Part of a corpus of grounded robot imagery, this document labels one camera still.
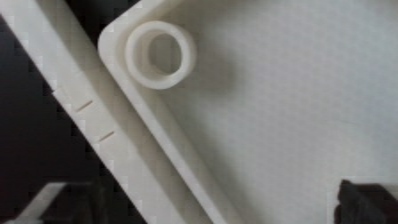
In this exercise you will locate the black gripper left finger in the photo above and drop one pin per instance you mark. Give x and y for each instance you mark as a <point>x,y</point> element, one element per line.
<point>68,204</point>

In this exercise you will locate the white desk top tray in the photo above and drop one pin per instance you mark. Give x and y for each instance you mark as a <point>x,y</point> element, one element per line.
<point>262,80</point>

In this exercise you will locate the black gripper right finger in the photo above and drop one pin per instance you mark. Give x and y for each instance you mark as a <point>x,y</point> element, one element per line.
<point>367,204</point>

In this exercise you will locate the white U-shaped fence frame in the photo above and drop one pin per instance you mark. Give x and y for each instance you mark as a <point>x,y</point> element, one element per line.
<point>84,89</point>

